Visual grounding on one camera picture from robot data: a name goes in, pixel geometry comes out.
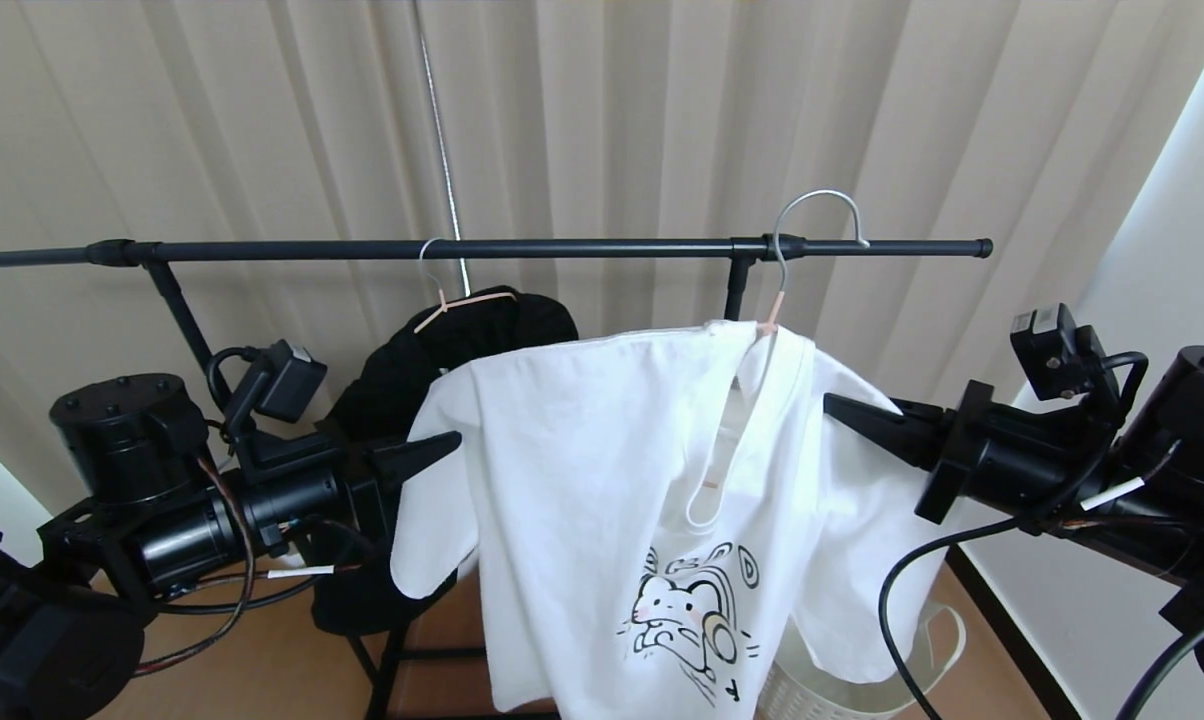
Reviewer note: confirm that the white printed T-shirt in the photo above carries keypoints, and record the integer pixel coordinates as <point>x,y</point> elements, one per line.
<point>582,480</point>

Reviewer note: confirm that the black trousers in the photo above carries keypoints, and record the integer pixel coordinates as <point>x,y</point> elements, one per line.
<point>392,390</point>

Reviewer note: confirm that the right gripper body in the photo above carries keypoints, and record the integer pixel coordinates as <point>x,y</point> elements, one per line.
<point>1032,465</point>

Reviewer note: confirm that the white laundry basket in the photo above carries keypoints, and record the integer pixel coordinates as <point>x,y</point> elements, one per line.
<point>812,700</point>

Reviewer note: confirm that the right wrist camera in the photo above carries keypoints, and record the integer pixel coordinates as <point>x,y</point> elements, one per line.
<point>1047,350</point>

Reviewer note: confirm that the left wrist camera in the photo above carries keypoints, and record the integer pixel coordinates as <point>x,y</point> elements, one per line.
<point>287,385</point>

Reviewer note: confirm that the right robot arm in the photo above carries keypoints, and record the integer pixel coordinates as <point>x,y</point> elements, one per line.
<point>1202,420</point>

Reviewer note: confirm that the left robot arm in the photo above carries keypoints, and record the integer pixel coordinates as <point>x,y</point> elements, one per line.
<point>122,440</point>

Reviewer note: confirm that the black clothes rack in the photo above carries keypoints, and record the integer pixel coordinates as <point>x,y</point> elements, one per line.
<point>562,249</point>

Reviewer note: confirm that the beige curtain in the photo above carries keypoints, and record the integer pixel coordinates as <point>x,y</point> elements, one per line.
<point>662,100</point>

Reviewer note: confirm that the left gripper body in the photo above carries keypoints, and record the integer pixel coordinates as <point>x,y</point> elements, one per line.
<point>302,495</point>

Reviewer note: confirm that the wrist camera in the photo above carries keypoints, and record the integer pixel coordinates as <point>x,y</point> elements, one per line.
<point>1047,350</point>
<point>287,385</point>

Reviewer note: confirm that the pink clothes hanger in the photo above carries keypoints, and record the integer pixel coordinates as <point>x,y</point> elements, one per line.
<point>477,298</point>
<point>772,315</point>

